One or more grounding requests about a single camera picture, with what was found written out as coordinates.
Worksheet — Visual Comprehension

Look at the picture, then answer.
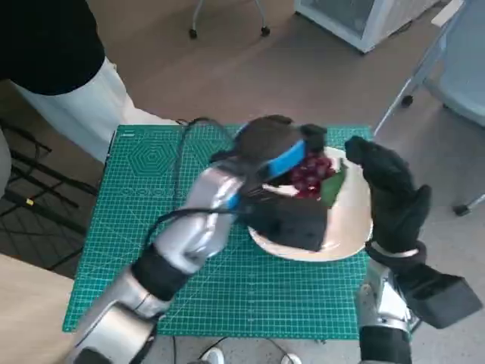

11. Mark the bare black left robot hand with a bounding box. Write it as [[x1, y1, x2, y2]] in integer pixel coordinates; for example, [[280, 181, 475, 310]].
[[210, 115, 329, 200]]

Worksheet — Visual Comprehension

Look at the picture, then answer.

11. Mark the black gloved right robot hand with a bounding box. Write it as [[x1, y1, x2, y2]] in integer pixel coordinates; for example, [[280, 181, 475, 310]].
[[344, 136, 433, 254]]

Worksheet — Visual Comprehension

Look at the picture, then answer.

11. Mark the red toy grape bunch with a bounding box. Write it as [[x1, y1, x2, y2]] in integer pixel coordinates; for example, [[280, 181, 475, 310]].
[[289, 151, 348, 209]]

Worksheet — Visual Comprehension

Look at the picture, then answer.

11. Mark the white square plate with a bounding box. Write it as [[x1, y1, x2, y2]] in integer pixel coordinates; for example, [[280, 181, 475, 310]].
[[246, 146, 374, 262]]

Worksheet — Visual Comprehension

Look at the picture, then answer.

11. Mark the rolling chair base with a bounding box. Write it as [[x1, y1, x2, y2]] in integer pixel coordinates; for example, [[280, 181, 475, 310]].
[[188, 0, 271, 39]]

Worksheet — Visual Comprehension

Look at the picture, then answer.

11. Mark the white cabinet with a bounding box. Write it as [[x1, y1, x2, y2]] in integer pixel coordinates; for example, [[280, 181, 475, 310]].
[[293, 0, 448, 54]]

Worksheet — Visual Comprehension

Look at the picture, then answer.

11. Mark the light blue chair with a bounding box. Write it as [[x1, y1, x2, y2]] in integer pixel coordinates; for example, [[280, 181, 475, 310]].
[[373, 0, 485, 217]]

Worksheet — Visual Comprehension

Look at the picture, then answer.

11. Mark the green cutting mat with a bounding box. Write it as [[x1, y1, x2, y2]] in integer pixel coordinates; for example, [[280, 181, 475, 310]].
[[61, 124, 374, 340]]

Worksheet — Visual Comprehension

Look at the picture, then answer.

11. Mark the beige card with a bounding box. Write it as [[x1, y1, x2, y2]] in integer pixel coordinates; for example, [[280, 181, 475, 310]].
[[431, 0, 465, 27]]

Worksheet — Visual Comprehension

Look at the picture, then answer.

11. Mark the person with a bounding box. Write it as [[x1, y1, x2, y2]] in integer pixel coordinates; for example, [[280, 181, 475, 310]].
[[0, 0, 181, 164]]

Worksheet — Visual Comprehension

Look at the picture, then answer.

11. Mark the light wooden desk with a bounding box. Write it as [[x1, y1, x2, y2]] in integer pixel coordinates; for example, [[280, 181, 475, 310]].
[[0, 253, 77, 364]]

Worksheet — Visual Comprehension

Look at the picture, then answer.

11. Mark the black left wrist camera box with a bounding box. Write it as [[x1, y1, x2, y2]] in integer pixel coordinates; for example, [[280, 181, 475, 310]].
[[242, 189, 329, 252]]

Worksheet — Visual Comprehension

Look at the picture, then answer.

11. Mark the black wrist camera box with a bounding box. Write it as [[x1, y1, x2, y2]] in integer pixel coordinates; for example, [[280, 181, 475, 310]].
[[242, 189, 329, 252], [401, 263, 479, 330]]

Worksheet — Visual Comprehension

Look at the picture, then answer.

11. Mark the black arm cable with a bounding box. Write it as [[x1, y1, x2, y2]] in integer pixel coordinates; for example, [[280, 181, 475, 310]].
[[145, 116, 243, 251]]

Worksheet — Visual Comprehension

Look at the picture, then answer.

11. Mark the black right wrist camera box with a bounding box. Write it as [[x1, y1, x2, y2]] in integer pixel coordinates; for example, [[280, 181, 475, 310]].
[[401, 263, 479, 330]]

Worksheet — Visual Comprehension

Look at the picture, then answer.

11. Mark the black wire rack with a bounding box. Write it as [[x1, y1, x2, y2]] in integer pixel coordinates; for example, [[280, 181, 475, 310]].
[[0, 117, 99, 270]]

